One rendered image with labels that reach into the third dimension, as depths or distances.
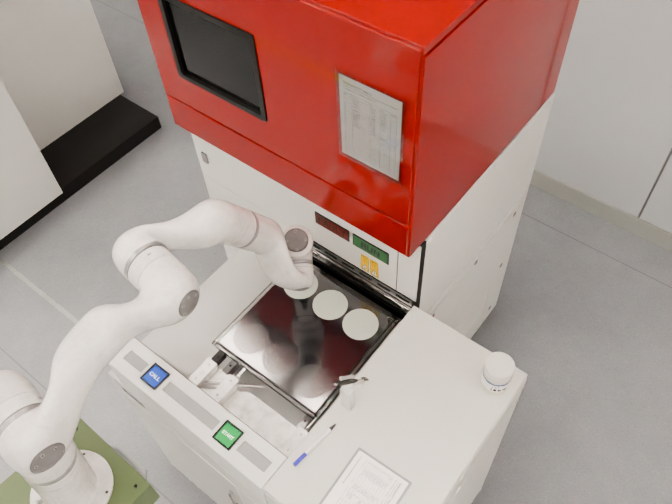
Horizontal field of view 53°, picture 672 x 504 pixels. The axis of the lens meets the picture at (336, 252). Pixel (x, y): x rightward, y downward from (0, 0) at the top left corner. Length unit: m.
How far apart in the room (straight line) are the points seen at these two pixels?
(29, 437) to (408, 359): 0.90
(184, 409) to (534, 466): 1.46
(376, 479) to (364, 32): 0.98
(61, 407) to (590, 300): 2.33
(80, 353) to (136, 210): 2.16
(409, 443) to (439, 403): 0.13
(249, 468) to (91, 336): 0.52
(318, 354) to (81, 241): 1.89
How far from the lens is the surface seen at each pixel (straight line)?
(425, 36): 1.20
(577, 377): 2.93
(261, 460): 1.67
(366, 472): 1.63
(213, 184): 2.18
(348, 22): 1.25
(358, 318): 1.88
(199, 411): 1.74
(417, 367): 1.74
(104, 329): 1.38
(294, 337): 1.86
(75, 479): 1.65
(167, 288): 1.33
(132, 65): 4.40
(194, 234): 1.38
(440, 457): 1.65
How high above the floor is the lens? 2.51
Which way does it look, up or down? 53 degrees down
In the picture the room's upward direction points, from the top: 4 degrees counter-clockwise
